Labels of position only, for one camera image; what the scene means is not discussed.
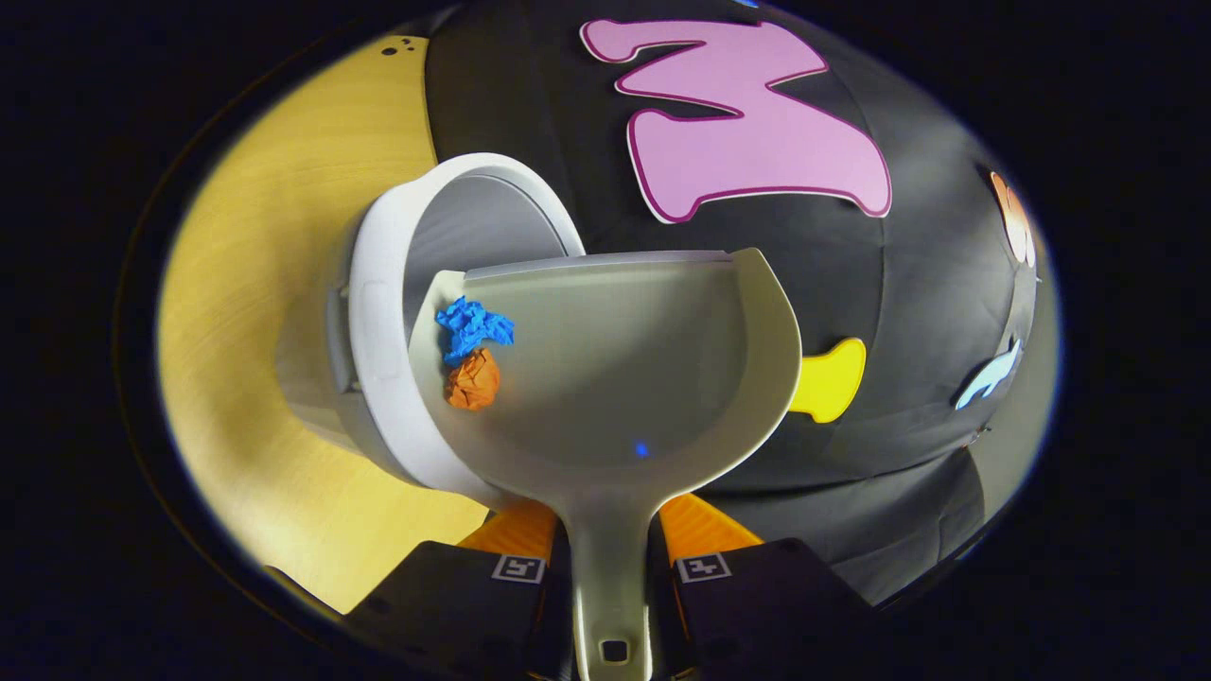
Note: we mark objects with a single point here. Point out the blue paper ball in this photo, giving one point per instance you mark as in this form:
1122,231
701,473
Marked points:
471,326

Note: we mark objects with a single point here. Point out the white ribbed garbage bin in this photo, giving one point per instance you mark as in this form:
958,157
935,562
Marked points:
378,312

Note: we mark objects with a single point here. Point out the white plastic dustpan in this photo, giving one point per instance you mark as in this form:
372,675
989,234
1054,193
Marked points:
624,359

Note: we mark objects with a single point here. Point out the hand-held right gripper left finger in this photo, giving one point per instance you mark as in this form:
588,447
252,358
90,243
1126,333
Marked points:
454,605

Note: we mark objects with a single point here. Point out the black backdrop cloth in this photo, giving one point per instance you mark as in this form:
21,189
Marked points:
851,284

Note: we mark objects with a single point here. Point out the wooden desktop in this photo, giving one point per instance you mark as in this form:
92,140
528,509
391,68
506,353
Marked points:
255,236

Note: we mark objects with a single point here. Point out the orange paper ball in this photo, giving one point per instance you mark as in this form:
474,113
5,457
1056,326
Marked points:
473,380

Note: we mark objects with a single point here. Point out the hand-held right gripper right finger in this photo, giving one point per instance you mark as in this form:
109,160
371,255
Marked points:
766,605

